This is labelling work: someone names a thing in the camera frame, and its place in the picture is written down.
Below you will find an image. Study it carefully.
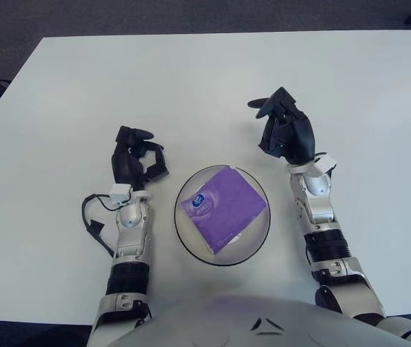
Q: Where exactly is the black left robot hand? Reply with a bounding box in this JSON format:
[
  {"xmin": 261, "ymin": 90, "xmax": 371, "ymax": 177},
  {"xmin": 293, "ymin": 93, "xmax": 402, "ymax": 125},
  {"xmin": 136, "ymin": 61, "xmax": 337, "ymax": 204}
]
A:
[{"xmin": 110, "ymin": 125, "xmax": 171, "ymax": 191}]

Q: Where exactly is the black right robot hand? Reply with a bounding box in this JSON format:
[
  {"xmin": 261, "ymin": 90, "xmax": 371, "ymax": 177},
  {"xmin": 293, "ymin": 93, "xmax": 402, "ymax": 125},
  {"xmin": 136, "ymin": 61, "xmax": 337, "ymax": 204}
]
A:
[{"xmin": 247, "ymin": 86, "xmax": 317, "ymax": 166}]

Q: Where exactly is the purple tissue paper pack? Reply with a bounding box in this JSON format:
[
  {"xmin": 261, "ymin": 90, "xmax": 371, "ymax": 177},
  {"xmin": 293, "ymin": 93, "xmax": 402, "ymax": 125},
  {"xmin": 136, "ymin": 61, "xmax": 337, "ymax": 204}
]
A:
[{"xmin": 179, "ymin": 166, "xmax": 268, "ymax": 255}]

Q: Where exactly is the white plate black rim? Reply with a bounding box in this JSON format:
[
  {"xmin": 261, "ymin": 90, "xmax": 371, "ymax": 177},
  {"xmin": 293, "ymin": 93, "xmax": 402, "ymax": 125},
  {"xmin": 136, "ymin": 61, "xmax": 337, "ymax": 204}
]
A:
[{"xmin": 174, "ymin": 164, "xmax": 271, "ymax": 267}]

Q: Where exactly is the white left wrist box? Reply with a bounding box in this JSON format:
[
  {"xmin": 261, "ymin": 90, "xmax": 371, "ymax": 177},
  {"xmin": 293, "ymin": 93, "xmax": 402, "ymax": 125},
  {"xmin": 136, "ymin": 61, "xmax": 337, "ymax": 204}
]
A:
[{"xmin": 110, "ymin": 183, "xmax": 133, "ymax": 203}]

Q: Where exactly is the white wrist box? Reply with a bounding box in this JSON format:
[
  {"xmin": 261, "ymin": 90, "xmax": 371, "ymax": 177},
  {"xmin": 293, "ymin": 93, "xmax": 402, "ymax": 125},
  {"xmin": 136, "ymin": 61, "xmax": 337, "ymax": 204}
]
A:
[
  {"xmin": 312, "ymin": 155, "xmax": 337, "ymax": 174},
  {"xmin": 110, "ymin": 183, "xmax": 133, "ymax": 203}
]

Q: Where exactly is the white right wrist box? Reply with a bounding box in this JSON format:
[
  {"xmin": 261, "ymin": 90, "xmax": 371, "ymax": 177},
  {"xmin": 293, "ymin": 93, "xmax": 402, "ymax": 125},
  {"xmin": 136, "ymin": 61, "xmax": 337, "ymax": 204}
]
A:
[{"xmin": 312, "ymin": 155, "xmax": 337, "ymax": 174}]

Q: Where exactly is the grey robot torso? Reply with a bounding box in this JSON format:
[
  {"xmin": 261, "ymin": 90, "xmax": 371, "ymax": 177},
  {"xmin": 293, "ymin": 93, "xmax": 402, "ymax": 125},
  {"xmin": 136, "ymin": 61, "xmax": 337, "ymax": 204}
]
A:
[{"xmin": 111, "ymin": 293, "xmax": 409, "ymax": 347}]

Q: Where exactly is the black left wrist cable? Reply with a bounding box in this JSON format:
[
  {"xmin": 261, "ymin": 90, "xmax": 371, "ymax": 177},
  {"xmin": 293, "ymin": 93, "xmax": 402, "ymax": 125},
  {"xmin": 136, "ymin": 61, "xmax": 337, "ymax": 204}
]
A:
[{"xmin": 81, "ymin": 193, "xmax": 119, "ymax": 258}]

